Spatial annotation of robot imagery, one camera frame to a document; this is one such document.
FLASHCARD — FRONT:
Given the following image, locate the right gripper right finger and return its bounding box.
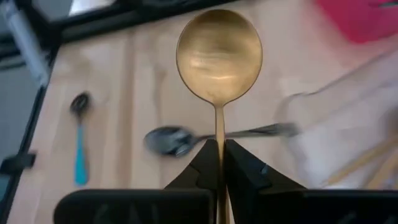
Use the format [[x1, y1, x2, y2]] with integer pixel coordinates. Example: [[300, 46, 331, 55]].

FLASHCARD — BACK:
[[224, 139, 398, 224]]

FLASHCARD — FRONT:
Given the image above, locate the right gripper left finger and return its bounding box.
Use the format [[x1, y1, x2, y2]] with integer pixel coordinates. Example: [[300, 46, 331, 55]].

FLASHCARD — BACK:
[[52, 138, 220, 224]]

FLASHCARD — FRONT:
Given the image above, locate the clear plastic bin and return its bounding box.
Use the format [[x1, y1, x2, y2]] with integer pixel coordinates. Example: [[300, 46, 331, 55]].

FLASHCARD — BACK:
[[273, 46, 398, 191]]

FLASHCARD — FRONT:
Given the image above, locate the red plastic bin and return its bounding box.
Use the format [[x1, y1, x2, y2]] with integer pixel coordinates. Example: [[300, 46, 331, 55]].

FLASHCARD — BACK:
[[314, 0, 398, 44]]

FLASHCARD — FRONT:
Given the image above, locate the grey metal bar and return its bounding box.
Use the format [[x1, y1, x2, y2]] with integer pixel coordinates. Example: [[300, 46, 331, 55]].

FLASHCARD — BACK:
[[0, 0, 51, 88]]

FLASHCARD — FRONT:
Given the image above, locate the glossy dark metal spoon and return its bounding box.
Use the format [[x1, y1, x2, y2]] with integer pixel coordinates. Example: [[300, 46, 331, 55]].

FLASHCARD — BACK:
[[143, 122, 300, 157]]

